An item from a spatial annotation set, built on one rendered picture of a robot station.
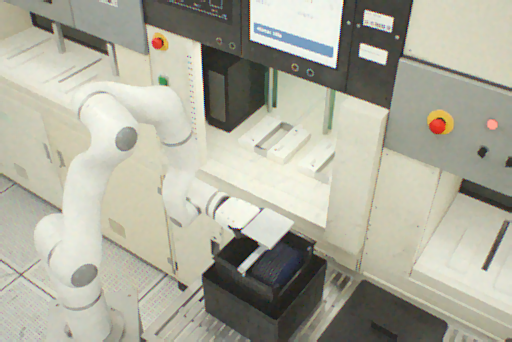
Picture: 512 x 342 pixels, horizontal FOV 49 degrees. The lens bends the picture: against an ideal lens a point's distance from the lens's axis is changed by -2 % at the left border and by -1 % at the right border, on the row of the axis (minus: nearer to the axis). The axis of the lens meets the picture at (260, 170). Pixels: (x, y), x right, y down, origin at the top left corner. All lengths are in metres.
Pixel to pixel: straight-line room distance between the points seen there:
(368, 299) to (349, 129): 0.52
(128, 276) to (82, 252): 1.50
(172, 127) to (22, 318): 1.70
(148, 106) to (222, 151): 0.86
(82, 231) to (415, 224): 0.94
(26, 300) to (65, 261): 1.54
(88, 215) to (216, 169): 0.80
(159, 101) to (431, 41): 0.67
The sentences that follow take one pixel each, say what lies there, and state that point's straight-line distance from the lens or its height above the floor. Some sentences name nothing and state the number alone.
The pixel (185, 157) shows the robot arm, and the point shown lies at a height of 1.29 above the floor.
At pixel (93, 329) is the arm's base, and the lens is 1.74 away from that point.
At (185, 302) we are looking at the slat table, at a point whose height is 0.76.
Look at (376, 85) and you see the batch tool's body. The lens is 1.52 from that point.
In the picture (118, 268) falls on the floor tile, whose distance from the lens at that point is 2.99.
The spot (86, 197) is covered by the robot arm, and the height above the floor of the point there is 1.31.
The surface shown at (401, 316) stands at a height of 0.86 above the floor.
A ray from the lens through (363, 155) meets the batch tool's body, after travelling 1.59.
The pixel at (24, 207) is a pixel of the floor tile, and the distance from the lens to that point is 3.46.
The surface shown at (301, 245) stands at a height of 0.98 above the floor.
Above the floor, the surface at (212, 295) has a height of 0.87.
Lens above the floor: 2.24
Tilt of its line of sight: 40 degrees down
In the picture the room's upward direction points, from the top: 1 degrees clockwise
